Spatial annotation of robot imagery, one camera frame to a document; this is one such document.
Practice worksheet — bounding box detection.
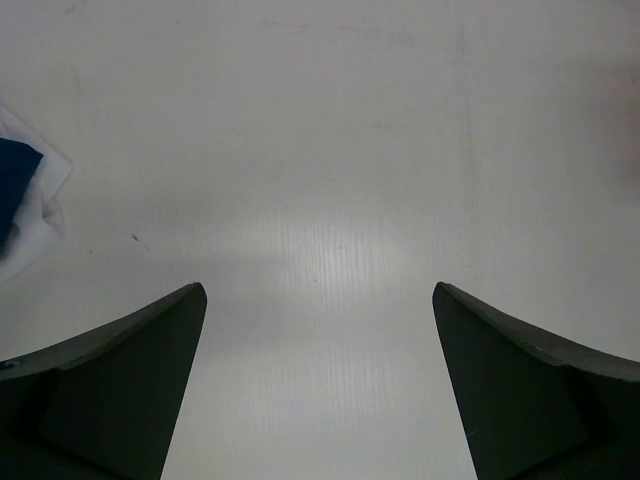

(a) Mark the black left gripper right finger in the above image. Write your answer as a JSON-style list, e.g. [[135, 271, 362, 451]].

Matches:
[[432, 282, 639, 479]]

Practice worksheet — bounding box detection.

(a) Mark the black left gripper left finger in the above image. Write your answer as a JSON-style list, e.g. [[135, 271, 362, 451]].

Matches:
[[1, 283, 207, 479]]

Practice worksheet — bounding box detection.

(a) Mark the folded white t shirt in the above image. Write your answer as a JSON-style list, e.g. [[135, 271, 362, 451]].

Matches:
[[1, 107, 72, 283]]

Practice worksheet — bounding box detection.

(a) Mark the folded navy blue t shirt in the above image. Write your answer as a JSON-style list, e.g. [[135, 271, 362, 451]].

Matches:
[[0, 138, 43, 253]]

